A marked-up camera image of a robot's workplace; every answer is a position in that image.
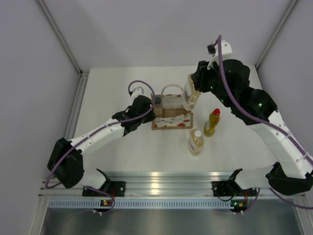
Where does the right aluminium frame post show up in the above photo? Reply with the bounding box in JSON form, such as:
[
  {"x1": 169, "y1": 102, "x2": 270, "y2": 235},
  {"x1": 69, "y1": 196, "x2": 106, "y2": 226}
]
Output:
[{"x1": 255, "y1": 0, "x2": 300, "y2": 70}]

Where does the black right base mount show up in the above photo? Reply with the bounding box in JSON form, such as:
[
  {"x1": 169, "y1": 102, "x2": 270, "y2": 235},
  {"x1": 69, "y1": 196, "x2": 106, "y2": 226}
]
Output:
[{"x1": 211, "y1": 181, "x2": 257, "y2": 197}]

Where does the aluminium frame post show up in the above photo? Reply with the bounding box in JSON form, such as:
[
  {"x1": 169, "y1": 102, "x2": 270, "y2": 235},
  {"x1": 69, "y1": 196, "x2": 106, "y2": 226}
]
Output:
[
  {"x1": 36, "y1": 0, "x2": 90, "y2": 84},
  {"x1": 255, "y1": 0, "x2": 300, "y2": 70}
]

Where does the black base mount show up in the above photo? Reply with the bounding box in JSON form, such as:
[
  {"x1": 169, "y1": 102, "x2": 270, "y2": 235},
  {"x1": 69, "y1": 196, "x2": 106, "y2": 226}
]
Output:
[
  {"x1": 211, "y1": 181, "x2": 257, "y2": 197},
  {"x1": 82, "y1": 181, "x2": 126, "y2": 197}
]

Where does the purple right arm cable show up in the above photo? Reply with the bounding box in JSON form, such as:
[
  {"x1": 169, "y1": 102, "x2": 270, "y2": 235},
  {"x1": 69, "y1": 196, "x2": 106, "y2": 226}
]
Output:
[{"x1": 211, "y1": 34, "x2": 313, "y2": 215}]

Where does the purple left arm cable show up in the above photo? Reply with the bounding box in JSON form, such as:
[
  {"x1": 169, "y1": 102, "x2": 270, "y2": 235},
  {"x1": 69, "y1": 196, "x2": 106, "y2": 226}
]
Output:
[{"x1": 45, "y1": 80, "x2": 155, "y2": 216}]

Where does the aluminium mounting rail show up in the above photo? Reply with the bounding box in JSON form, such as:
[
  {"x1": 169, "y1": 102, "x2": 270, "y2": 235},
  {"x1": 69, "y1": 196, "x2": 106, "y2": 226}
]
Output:
[{"x1": 39, "y1": 171, "x2": 306, "y2": 200}]

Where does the yellow bottle with red cap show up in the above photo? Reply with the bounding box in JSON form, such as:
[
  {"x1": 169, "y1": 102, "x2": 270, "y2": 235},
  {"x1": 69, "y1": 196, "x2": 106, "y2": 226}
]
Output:
[{"x1": 203, "y1": 108, "x2": 221, "y2": 137}]

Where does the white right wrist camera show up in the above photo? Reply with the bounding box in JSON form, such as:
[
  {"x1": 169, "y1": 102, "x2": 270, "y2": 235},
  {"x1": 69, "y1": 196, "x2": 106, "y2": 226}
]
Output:
[{"x1": 207, "y1": 40, "x2": 232, "y2": 60}]

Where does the slotted grey cable duct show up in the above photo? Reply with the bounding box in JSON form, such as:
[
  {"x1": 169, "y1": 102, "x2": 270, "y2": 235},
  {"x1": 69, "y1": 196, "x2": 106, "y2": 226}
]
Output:
[{"x1": 48, "y1": 199, "x2": 237, "y2": 209}]

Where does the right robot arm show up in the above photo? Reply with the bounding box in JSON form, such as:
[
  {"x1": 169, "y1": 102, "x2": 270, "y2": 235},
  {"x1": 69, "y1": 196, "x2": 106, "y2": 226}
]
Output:
[{"x1": 190, "y1": 59, "x2": 313, "y2": 195}]

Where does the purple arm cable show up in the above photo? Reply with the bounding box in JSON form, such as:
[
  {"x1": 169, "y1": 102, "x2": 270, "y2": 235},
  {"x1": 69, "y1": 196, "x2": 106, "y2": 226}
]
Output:
[
  {"x1": 211, "y1": 34, "x2": 313, "y2": 215},
  {"x1": 45, "y1": 80, "x2": 155, "y2": 216}
]

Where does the left aluminium frame post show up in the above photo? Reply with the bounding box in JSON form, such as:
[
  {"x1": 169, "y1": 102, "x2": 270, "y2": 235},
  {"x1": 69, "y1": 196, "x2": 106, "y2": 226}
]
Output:
[{"x1": 36, "y1": 0, "x2": 90, "y2": 84}]

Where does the burlap watermelon canvas bag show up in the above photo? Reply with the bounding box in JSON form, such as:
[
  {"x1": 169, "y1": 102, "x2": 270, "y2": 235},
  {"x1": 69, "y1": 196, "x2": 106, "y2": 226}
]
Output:
[{"x1": 152, "y1": 84, "x2": 193, "y2": 130}]

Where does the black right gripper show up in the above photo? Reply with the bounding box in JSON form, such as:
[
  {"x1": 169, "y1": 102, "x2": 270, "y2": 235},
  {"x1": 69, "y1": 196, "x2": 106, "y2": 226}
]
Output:
[{"x1": 192, "y1": 58, "x2": 233, "y2": 109}]

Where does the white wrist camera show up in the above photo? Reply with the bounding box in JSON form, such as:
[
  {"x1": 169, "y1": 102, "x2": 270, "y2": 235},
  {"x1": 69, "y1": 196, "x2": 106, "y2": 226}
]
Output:
[
  {"x1": 207, "y1": 40, "x2": 232, "y2": 60},
  {"x1": 129, "y1": 86, "x2": 144, "y2": 99}
]

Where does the clear bottle, dark cap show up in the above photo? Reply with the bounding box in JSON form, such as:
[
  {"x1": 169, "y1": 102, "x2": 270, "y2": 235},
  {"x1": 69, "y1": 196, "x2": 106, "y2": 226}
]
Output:
[{"x1": 154, "y1": 96, "x2": 162, "y2": 109}]

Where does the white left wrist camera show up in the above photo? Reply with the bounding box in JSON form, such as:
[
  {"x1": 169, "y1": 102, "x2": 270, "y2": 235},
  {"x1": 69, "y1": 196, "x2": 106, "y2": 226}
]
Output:
[{"x1": 129, "y1": 86, "x2": 144, "y2": 99}]

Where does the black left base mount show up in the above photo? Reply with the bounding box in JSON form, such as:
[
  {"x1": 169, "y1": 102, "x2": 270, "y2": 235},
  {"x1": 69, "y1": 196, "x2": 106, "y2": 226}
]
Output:
[{"x1": 82, "y1": 181, "x2": 126, "y2": 197}]

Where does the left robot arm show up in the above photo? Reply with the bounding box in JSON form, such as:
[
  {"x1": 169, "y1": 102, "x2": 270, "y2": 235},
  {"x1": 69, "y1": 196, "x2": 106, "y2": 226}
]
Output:
[{"x1": 47, "y1": 95, "x2": 155, "y2": 196}]

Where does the amber bottle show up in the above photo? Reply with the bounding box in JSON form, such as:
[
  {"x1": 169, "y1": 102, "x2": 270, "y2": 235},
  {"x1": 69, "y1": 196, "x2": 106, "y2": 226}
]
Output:
[
  {"x1": 182, "y1": 74, "x2": 202, "y2": 111},
  {"x1": 188, "y1": 129, "x2": 204, "y2": 156}
]

